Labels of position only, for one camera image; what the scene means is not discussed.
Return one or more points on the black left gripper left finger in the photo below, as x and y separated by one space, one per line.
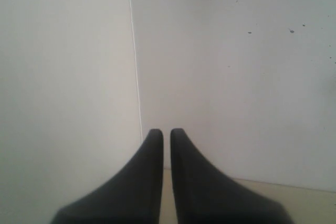
133 195

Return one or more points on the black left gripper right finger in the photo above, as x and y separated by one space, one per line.
203 194

